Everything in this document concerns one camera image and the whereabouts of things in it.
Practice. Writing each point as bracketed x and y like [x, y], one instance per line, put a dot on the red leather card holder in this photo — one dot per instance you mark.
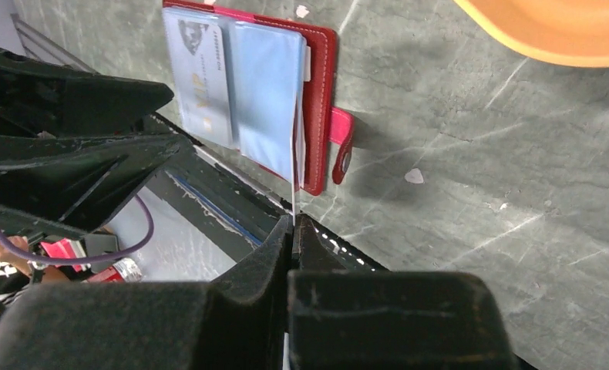
[328, 130]

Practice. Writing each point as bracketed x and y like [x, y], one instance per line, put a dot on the white bottle red label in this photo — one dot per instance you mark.
[125, 269]

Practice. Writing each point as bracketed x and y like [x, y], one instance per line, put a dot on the person beyond table edge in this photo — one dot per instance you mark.
[8, 276]

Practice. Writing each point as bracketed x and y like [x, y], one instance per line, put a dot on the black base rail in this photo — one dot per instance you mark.
[236, 212]

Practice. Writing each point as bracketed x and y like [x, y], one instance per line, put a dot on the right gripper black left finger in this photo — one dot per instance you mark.
[236, 321]

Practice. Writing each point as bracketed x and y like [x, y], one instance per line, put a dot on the yellow oval tray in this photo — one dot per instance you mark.
[565, 33]

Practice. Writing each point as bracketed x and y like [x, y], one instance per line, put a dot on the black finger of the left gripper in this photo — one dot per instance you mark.
[38, 97]
[71, 186]

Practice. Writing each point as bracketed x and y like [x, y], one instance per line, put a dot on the silver VIP card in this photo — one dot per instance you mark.
[197, 53]
[296, 154]

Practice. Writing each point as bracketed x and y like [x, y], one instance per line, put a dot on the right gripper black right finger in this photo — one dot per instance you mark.
[349, 319]

